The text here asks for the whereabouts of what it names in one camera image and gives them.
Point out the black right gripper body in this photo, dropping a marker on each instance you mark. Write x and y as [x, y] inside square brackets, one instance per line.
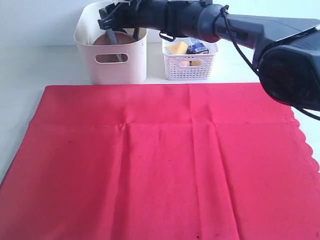
[176, 19]

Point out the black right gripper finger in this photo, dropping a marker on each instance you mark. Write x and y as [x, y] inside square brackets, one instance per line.
[111, 17]

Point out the brown wooden plate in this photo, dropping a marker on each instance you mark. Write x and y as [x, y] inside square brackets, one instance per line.
[120, 38]

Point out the dark wooden chopstick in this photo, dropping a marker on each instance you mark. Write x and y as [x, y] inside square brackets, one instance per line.
[136, 33]

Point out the blue white milk carton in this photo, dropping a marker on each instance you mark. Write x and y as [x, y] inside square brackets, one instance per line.
[196, 47]

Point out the yellow cheese wedge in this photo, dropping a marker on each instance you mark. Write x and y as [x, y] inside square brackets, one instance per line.
[177, 48]

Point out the yellow lemon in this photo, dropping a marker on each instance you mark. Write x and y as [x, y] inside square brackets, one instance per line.
[195, 63]

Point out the brown egg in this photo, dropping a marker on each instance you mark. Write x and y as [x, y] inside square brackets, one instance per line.
[185, 63]

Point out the red table cloth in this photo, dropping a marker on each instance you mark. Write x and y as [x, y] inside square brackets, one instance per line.
[161, 162]

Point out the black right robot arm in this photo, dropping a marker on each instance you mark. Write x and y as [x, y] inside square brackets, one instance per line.
[286, 55]

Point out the cream plastic bin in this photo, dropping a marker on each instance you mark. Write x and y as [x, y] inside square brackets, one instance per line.
[108, 64]

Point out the white perforated plastic basket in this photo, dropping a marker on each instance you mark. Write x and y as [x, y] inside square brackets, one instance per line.
[175, 72]

